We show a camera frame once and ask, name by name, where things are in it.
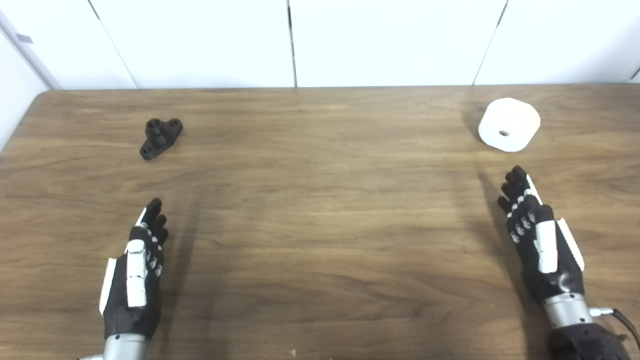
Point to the small grey wall tag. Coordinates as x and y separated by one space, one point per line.
24 38

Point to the round white piece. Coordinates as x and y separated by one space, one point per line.
515 120

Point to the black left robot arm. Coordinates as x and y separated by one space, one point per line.
125 349

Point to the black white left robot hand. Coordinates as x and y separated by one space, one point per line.
136 280

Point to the black flanged holder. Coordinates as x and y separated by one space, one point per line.
159 140

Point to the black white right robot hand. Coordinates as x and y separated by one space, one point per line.
546 250

